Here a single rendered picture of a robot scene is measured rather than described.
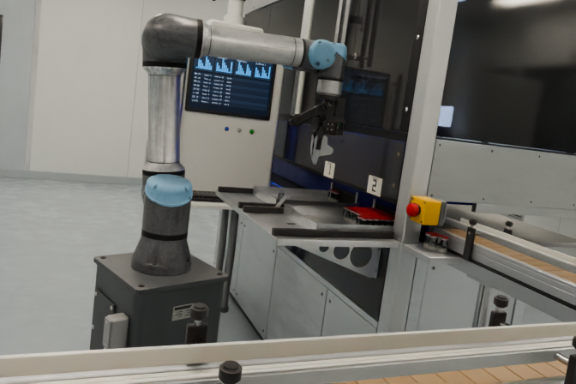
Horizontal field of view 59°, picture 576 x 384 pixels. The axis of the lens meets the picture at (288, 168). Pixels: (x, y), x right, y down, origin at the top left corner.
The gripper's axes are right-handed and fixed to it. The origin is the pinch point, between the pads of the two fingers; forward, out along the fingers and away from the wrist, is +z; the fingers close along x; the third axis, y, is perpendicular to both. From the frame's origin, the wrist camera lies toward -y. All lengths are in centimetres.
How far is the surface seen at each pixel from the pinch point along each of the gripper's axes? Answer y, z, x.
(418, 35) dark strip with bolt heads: 26.8, -41.4, -3.0
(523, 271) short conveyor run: 44, 17, -44
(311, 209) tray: 7.2, 18.9, 17.9
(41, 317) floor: -98, 109, 124
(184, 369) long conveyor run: -39, 16, -94
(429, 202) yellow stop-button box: 29.9, 6.5, -20.1
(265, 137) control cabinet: 1, 0, 87
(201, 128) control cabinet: -29, -1, 82
